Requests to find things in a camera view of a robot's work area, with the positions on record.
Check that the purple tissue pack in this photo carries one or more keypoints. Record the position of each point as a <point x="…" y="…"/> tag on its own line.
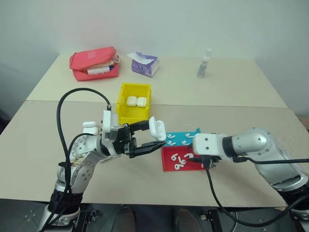
<point x="144" y="66"/>

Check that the white earbud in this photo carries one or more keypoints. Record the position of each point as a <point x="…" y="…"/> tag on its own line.
<point x="178" y="166"/>
<point x="181" y="161"/>
<point x="189" y="134"/>
<point x="185" y="142"/>
<point x="171" y="143"/>
<point x="173" y="157"/>
<point x="189" y="155"/>
<point x="170" y="135"/>

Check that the closed white earbud case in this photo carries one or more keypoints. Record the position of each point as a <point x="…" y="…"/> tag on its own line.
<point x="90" y="126"/>
<point x="131" y="101"/>
<point x="141" y="101"/>

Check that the yellow plastic bin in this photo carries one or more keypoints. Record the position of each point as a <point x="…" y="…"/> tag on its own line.
<point x="131" y="113"/>

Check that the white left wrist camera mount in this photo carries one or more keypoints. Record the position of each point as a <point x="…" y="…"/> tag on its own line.
<point x="108" y="125"/>

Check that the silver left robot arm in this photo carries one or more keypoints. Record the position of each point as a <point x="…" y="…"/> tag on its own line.
<point x="83" y="169"/>

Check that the red fabric pouch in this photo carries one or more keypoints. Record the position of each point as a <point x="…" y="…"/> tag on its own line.
<point x="91" y="56"/>

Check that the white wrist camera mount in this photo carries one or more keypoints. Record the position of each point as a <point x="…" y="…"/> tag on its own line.
<point x="108" y="125"/>
<point x="207" y="145"/>

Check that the white earbud case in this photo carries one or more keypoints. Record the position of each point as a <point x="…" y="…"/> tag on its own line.
<point x="131" y="101"/>
<point x="90" y="126"/>
<point x="141" y="101"/>
<point x="157" y="129"/>

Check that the clear spray bottle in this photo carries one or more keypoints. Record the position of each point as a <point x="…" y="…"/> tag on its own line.
<point x="202" y="67"/>

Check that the dark brown rounded shape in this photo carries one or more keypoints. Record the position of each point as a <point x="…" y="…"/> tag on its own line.
<point x="125" y="221"/>
<point x="187" y="221"/>

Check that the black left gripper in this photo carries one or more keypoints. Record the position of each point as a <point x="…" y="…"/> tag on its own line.
<point x="123" y="142"/>

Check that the red earbud tray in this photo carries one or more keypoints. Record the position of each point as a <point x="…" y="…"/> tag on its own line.
<point x="169" y="159"/>

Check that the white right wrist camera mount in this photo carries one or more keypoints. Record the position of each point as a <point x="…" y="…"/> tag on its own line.
<point x="207" y="145"/>

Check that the white tube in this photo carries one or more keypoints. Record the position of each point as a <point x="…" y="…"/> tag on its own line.
<point x="97" y="71"/>

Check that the teal earbud tray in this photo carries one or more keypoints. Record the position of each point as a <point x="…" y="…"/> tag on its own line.
<point x="178" y="137"/>

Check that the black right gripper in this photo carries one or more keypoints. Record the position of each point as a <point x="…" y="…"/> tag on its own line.
<point x="212" y="161"/>

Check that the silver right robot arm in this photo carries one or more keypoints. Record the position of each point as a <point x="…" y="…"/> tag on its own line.
<point x="265" y="149"/>

